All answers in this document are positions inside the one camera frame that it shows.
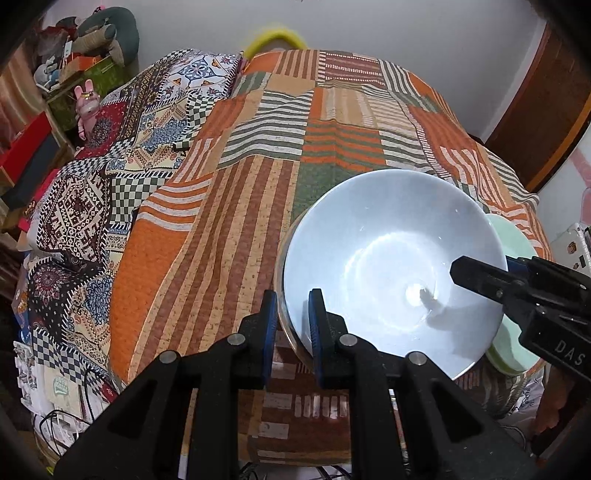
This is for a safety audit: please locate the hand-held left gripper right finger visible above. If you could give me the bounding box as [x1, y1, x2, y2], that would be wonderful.
[308, 288, 539, 480]

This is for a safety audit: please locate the pink bunny figure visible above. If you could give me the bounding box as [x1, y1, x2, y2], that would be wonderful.
[74, 79, 102, 139]

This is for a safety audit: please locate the white case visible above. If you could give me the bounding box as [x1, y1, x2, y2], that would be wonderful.
[551, 224, 591, 273]

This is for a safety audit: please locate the yellow foam tube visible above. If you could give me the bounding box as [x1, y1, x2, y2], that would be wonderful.
[245, 27, 308, 58]

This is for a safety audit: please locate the grey plush toy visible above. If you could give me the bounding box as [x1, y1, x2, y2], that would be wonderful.
[53, 7, 140, 63]

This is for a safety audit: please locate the red box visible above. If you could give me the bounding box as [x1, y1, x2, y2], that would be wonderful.
[0, 113, 51, 185]

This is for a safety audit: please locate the orange box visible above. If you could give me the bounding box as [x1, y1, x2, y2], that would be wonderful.
[62, 54, 109, 75]

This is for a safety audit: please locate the orange striped patchwork bedspread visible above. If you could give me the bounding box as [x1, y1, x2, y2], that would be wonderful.
[108, 48, 552, 464]

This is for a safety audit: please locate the green box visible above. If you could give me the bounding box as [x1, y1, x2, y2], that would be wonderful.
[46, 60, 127, 130]

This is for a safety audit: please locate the pale purple bowl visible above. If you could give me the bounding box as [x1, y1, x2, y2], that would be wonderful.
[274, 222, 324, 365]

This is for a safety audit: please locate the white bowl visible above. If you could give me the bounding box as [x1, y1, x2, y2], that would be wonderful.
[283, 169, 508, 381]

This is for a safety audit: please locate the wooden wardrobe with white doors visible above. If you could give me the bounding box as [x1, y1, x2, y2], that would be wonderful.
[526, 106, 591, 232]

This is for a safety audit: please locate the brown wooden door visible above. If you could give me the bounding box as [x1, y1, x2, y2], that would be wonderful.
[485, 23, 591, 192]

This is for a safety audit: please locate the patterned patchwork quilt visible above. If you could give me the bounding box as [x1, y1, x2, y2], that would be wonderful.
[14, 48, 245, 416]

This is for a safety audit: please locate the brown striped curtain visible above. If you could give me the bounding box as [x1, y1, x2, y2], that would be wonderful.
[0, 46, 42, 148]

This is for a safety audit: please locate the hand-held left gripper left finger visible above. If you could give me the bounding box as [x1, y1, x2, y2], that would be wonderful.
[53, 290, 279, 480]

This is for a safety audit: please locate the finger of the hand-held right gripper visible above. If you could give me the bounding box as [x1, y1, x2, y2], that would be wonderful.
[450, 256, 520, 308]
[505, 255, 591, 298]

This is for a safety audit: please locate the mint green plate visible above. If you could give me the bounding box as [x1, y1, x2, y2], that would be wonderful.
[485, 215, 543, 372]

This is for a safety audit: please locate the dark blue box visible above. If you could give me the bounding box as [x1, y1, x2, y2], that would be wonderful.
[2, 136, 63, 208]

